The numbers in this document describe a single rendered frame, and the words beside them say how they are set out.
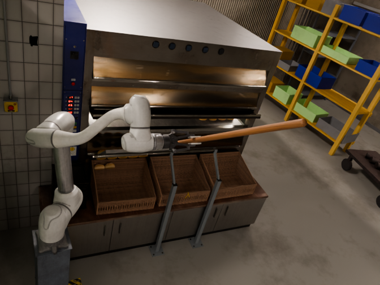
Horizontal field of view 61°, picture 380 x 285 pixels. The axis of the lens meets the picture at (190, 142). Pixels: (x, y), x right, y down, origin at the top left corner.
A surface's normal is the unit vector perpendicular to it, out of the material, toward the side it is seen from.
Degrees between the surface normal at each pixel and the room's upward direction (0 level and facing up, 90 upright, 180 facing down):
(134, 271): 0
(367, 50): 90
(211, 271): 0
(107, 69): 70
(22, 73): 90
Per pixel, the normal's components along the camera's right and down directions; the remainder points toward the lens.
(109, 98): 0.44, 0.26
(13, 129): 0.39, 0.58
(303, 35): -0.86, 0.08
